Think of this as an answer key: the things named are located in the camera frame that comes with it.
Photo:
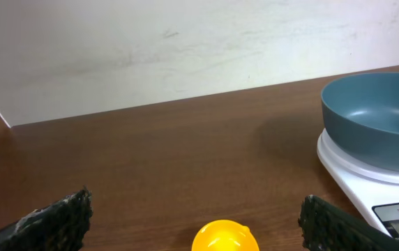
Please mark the yellow plastic scoop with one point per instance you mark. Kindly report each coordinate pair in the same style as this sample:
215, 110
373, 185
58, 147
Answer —
224, 235

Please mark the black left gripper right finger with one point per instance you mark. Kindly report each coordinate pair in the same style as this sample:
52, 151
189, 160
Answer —
326, 227

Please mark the blue-grey plastic bowl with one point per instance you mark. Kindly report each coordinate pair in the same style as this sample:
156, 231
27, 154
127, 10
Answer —
361, 116

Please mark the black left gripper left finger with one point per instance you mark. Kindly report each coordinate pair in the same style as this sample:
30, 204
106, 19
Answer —
59, 226

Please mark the white digital kitchen scale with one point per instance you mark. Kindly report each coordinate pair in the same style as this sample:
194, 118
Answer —
374, 191

